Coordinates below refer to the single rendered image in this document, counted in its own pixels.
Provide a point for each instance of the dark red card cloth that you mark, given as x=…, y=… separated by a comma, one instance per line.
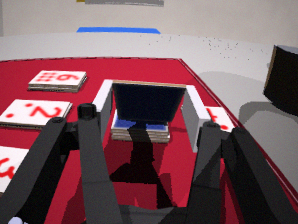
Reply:
x=282, y=179
x=150, y=175

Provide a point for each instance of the blue playing card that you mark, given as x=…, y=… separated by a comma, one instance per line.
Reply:
x=139, y=126

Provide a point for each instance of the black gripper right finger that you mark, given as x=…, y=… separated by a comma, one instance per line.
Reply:
x=261, y=198

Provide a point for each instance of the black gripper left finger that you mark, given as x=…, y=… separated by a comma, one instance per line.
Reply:
x=29, y=194

